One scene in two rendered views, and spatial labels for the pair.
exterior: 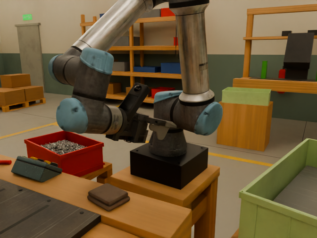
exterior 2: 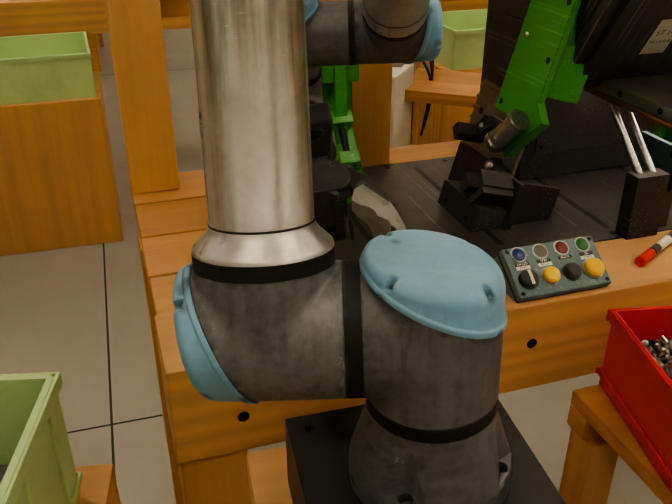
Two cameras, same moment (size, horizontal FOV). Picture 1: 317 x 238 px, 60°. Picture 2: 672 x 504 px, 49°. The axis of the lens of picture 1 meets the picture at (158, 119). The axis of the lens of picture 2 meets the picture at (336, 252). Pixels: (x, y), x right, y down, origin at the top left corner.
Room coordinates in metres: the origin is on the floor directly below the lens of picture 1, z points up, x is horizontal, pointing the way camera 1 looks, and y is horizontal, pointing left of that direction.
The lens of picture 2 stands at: (1.31, -0.47, 1.45)
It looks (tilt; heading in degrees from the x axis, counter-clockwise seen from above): 28 degrees down; 133
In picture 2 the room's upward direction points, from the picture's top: straight up
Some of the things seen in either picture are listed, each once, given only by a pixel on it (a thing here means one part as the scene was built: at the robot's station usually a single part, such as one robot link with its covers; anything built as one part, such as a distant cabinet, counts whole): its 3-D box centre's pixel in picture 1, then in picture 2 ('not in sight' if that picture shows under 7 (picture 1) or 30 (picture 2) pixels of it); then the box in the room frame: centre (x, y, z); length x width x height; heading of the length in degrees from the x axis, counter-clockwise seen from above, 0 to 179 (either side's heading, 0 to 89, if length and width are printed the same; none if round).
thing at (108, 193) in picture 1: (108, 195); not in sight; (0.71, 0.14, 0.92); 0.10 x 0.08 x 0.03; 48
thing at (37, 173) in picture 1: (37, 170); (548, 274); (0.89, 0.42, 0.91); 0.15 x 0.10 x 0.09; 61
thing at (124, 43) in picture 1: (136, 60); not in sight; (6.68, 0.52, 1.10); 3.01 x 0.55 x 2.20; 60
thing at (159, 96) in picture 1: (170, 107); (424, 321); (1.00, -0.05, 1.11); 0.13 x 0.12 x 0.14; 43
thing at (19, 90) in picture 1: (13, 91); not in sight; (6.66, 3.54, 0.37); 1.20 x 0.80 x 0.74; 158
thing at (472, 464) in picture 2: (168, 137); (430, 427); (1.01, -0.04, 0.99); 0.15 x 0.15 x 0.10
